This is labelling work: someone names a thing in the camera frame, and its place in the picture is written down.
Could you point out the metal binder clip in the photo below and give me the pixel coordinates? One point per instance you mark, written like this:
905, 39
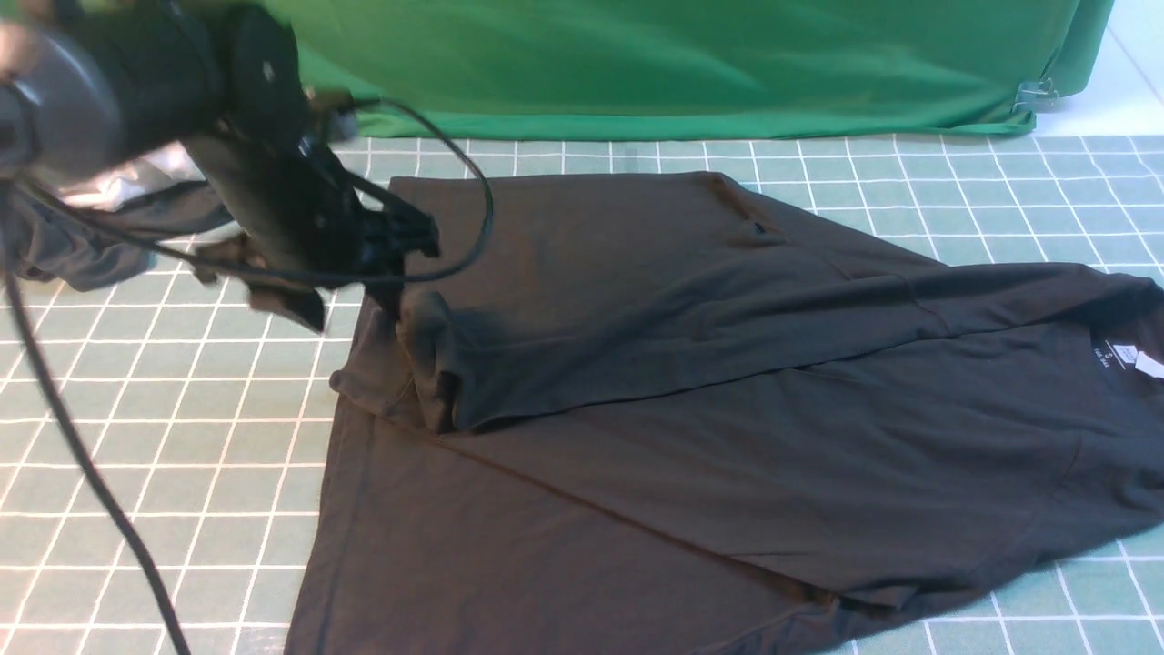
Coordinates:
1035, 95

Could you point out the crumpled white cloth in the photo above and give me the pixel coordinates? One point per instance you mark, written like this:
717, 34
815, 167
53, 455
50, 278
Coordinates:
156, 171

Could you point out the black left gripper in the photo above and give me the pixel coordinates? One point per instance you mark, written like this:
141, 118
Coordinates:
305, 222

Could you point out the green backdrop cloth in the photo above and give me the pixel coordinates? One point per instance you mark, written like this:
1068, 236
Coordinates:
643, 71

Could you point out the dark gray long-sleeve shirt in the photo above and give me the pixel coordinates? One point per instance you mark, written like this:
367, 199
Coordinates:
664, 414

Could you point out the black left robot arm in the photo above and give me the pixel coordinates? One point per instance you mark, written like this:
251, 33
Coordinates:
85, 91

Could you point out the green grid cutting mat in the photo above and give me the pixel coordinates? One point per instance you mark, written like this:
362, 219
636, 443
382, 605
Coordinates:
210, 423

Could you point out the crumpled dark gray garment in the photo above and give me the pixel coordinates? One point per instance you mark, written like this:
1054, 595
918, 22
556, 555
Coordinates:
42, 243

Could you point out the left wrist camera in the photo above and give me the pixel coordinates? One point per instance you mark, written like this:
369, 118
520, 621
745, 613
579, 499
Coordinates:
334, 114

